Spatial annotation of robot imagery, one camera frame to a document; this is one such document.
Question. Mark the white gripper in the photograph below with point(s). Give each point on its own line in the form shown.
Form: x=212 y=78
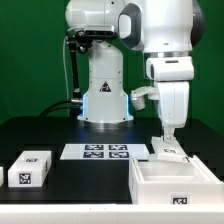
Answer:
x=172 y=106

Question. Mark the white door panel with marker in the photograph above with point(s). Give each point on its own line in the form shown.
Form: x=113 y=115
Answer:
x=167 y=149

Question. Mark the white cabinet body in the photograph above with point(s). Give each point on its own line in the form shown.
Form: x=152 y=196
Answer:
x=165 y=182

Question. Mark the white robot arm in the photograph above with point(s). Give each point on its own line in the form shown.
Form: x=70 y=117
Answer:
x=164 y=31

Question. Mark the white base marker plate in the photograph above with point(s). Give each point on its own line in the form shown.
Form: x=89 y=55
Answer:
x=104 y=152

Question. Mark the white L-shaped corner fence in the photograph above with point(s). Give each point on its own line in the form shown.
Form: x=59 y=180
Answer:
x=27 y=212

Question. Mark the white box with marker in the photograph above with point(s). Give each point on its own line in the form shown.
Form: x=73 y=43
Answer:
x=30 y=169

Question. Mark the white block at left edge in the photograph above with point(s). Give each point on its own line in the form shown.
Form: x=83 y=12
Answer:
x=1 y=176

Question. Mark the grey depth camera bar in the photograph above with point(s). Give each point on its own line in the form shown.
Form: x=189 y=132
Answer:
x=99 y=31

